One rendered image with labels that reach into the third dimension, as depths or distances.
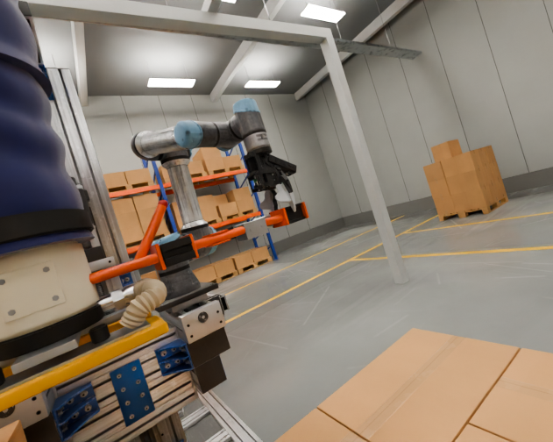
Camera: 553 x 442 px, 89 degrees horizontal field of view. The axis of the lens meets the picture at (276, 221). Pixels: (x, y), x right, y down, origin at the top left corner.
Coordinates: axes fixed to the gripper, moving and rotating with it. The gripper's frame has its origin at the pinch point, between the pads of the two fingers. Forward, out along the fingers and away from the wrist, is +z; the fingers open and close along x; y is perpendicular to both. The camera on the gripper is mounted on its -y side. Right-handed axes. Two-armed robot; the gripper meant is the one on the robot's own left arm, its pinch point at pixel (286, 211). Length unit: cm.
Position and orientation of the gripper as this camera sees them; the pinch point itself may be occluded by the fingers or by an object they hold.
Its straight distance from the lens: 86.7
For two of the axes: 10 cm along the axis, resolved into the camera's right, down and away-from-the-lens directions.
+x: 5.3, -1.8, -8.3
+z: 3.2, 9.5, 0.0
